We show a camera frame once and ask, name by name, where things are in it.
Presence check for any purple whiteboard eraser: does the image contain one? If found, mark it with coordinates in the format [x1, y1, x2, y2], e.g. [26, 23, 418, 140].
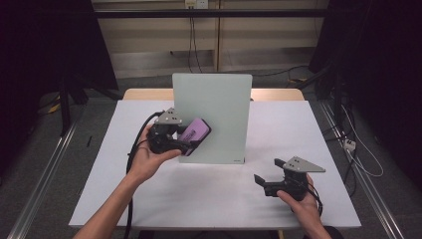
[177, 118, 212, 157]

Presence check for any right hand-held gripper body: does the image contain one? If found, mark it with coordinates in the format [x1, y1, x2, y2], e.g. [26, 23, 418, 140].
[263, 155, 326, 202]

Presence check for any white whiteboard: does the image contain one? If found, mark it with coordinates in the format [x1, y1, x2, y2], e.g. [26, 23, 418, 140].
[171, 73, 254, 165]

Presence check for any black floor cable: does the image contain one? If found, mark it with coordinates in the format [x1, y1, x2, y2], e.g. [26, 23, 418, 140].
[252, 65, 311, 79]

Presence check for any person's left hand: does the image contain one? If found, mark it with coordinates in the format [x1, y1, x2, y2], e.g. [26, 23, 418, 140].
[127, 123, 183, 185]

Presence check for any black metal stand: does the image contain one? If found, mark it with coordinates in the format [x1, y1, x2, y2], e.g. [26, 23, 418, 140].
[57, 68, 74, 137]
[332, 63, 346, 125]

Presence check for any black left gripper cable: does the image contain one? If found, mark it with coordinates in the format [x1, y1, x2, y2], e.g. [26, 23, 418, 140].
[123, 111, 165, 239]

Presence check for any white wall socket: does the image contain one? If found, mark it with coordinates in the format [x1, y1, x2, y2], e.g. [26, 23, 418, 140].
[184, 0, 210, 10]

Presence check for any white power plug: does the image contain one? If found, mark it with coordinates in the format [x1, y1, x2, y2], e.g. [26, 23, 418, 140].
[342, 138, 357, 152]

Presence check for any black horizontal bar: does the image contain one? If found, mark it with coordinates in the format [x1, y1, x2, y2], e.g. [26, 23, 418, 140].
[94, 8, 330, 19]

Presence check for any black curtain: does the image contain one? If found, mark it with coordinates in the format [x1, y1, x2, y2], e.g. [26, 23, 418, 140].
[309, 0, 422, 192]
[0, 0, 119, 187]

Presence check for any wooden table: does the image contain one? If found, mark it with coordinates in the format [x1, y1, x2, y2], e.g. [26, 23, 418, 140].
[122, 88, 306, 102]

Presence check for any black hanging wall cable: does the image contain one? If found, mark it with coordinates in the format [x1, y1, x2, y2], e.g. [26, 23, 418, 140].
[188, 16, 204, 74]

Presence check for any person's right hand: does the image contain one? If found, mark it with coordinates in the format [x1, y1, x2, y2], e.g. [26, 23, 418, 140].
[277, 175, 322, 230]

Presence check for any thin white cable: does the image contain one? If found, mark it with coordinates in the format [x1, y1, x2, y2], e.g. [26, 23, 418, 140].
[340, 104, 385, 178]

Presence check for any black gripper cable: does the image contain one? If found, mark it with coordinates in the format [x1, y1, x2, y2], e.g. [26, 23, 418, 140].
[307, 183, 324, 217]
[123, 111, 165, 239]

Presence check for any aluminium floor rail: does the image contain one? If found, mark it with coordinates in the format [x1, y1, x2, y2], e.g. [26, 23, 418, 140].
[317, 100, 405, 239]
[7, 122, 80, 239]

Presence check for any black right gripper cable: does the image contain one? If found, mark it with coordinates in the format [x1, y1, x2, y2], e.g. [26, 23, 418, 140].
[307, 183, 324, 217]

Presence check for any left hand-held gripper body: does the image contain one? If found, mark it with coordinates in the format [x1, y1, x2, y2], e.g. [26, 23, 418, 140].
[146, 108, 193, 155]

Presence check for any white table mat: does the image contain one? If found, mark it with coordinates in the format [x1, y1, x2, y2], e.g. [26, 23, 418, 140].
[68, 99, 362, 231]

